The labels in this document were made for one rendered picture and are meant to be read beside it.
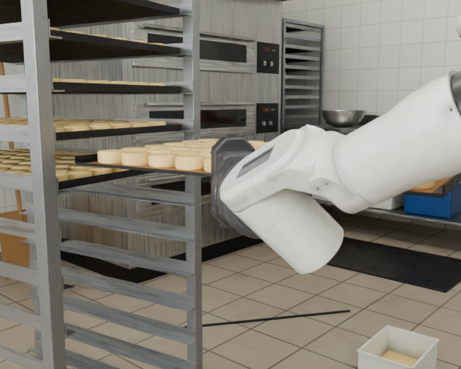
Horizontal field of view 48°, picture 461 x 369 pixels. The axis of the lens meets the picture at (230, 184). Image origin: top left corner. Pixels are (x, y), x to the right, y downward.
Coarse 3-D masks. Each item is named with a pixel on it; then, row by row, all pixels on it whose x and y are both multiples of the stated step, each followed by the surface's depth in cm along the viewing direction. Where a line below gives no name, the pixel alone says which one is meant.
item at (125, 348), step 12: (72, 324) 159; (72, 336) 157; (84, 336) 156; (96, 336) 154; (108, 336) 151; (108, 348) 149; (120, 348) 149; (132, 348) 147; (144, 348) 144; (144, 360) 142; (156, 360) 142; (168, 360) 140; (180, 360) 138
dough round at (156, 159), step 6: (150, 156) 84; (156, 156) 84; (162, 156) 84; (168, 156) 84; (174, 156) 84; (150, 162) 84; (156, 162) 84; (162, 162) 83; (168, 162) 84; (174, 162) 84
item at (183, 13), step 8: (184, 8) 122; (152, 16) 124; (160, 16) 123; (168, 16) 122; (176, 16) 122; (184, 16) 122; (80, 24) 136; (88, 24) 135; (96, 24) 135; (104, 24) 135
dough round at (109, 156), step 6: (102, 150) 92; (108, 150) 92; (114, 150) 92; (120, 150) 92; (102, 156) 89; (108, 156) 89; (114, 156) 89; (120, 156) 90; (102, 162) 90; (108, 162) 89; (114, 162) 89; (120, 162) 90
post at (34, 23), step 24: (24, 0) 85; (24, 24) 86; (24, 48) 87; (48, 48) 88; (48, 72) 88; (48, 96) 88; (48, 120) 89; (48, 144) 89; (48, 168) 90; (48, 192) 90; (48, 216) 91; (48, 240) 91; (48, 264) 91; (48, 288) 92; (48, 312) 93; (48, 336) 94; (48, 360) 95
